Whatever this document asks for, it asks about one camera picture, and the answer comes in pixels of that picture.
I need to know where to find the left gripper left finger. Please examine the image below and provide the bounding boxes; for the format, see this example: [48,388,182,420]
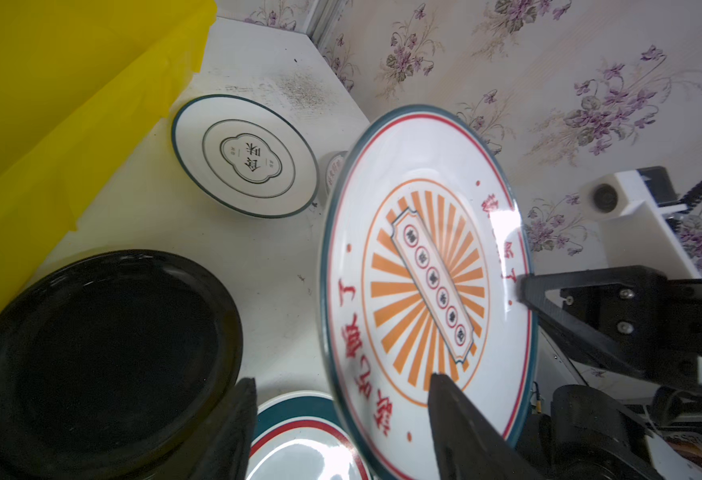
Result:
[189,377,257,479]

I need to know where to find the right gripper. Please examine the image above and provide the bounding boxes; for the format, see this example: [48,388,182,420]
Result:
[519,272,702,395]

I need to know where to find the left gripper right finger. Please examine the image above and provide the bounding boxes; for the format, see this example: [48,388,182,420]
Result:
[427,373,542,479]

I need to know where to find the orange sunburst pattern plate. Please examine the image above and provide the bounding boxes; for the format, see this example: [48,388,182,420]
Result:
[318,105,538,479]

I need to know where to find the white plate green quatrefoil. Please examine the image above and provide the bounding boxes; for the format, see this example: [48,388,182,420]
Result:
[171,94,319,219]

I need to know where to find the green rim HAO SHI plate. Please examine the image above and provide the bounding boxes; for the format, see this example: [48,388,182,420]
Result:
[325,151,347,197]

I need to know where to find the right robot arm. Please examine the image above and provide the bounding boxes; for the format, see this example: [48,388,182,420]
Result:
[520,266,702,479]

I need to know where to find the yellow plastic bin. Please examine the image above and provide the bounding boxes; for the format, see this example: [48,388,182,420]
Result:
[0,1,217,312]

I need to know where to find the white plate green red rim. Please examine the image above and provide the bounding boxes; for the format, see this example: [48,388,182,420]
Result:
[246,391,373,480]

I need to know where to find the black plate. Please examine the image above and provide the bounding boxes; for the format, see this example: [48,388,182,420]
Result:
[0,249,243,479]

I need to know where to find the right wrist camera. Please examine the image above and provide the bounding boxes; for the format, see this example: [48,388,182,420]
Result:
[579,170,701,280]

